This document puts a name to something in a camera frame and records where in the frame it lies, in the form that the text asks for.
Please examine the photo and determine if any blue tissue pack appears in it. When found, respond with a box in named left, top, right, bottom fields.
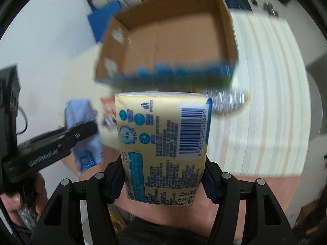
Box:
left=65, top=99, right=103, bottom=173

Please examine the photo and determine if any red snack packet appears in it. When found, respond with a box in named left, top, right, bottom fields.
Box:
left=100, top=96, right=116, bottom=129

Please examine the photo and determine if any yellow silver scrub sponge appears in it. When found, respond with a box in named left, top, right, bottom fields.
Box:
left=194, top=88, right=251, bottom=116

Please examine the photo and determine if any yellow tissue pack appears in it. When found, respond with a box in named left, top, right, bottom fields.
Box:
left=115, top=92, right=212, bottom=206

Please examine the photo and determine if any person's left hand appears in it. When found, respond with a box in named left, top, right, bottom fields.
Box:
left=1, top=173, right=48, bottom=228

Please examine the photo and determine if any striped tablecloth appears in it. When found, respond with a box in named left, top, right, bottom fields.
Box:
left=207, top=10, right=311, bottom=176

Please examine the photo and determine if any cardboard box with blue print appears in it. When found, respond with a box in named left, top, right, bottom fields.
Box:
left=95, top=0, right=238, bottom=88

